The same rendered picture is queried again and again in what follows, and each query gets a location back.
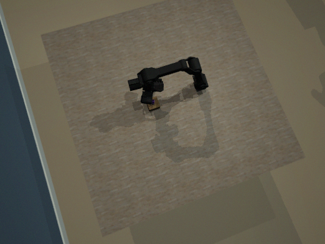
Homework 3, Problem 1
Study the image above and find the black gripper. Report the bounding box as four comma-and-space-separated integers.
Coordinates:
141, 85, 153, 104

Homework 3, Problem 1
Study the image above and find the brown square block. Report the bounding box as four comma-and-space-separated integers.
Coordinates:
147, 96, 160, 111

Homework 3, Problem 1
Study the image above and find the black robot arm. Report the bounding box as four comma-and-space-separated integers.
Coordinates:
128, 57, 208, 92

